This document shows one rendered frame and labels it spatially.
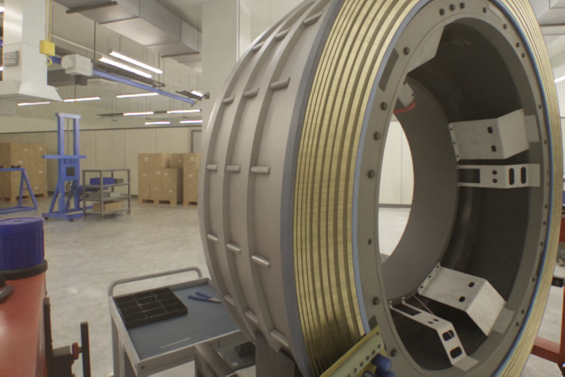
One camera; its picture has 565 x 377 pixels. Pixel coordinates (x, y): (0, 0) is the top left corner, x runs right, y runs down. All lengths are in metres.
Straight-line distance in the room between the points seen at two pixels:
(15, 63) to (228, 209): 4.23
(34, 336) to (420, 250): 1.34
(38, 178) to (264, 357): 12.20
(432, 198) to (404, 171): 7.27
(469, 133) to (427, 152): 0.20
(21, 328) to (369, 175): 0.68
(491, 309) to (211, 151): 1.11
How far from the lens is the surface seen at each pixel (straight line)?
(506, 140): 1.52
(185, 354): 1.18
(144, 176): 9.85
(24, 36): 4.89
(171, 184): 9.35
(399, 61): 0.75
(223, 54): 6.41
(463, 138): 1.55
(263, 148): 0.67
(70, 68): 6.53
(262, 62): 0.86
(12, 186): 12.36
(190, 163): 9.02
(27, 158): 12.61
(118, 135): 11.89
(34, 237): 1.06
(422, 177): 1.66
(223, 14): 6.66
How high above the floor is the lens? 1.27
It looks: 1 degrees down
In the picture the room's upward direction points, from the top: straight up
